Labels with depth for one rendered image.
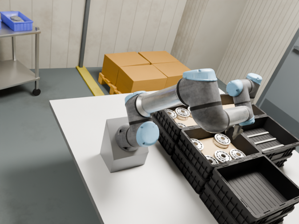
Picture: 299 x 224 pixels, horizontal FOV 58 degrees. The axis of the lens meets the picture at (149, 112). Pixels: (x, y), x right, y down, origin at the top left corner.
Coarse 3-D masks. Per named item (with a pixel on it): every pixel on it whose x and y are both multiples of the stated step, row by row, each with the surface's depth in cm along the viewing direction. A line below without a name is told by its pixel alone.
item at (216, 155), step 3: (219, 150) 158; (216, 153) 156; (219, 153) 156; (225, 153) 157; (216, 156) 153; (219, 156) 154; (228, 156) 156; (219, 159) 152; (222, 159) 153; (228, 159) 154
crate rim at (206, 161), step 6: (198, 126) 161; (180, 132) 154; (186, 138) 150; (246, 138) 163; (192, 144) 146; (252, 144) 159; (198, 150) 143; (258, 150) 156; (204, 156) 140; (246, 156) 149; (252, 156) 150; (204, 162) 139; (222, 162) 140; (228, 162) 141; (210, 168) 136
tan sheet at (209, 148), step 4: (200, 140) 167; (204, 140) 168; (208, 140) 169; (212, 140) 170; (204, 144) 165; (208, 144) 166; (212, 144) 167; (232, 144) 172; (204, 148) 162; (208, 148) 163; (212, 148) 163; (216, 148) 164; (220, 148) 165; (224, 148) 166; (228, 148) 167; (232, 148) 168; (236, 148) 169; (204, 152) 158; (208, 152) 159; (212, 152) 160; (228, 152) 164; (212, 156) 157
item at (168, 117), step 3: (162, 111) 168; (165, 111) 166; (165, 114) 165; (168, 114) 164; (168, 117) 163; (171, 117) 162; (171, 120) 160; (174, 120) 160; (171, 123) 161; (174, 123) 158; (174, 126) 158; (177, 126) 156; (189, 126) 159; (192, 126) 160; (195, 126) 160; (177, 129) 156; (180, 129) 155
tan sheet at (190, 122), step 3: (174, 111) 187; (189, 117) 185; (177, 120) 179; (180, 120) 180; (183, 120) 180; (186, 120) 181; (189, 120) 182; (192, 120) 183; (183, 123) 178; (186, 123) 179; (189, 123) 180; (192, 123) 180; (195, 123) 181
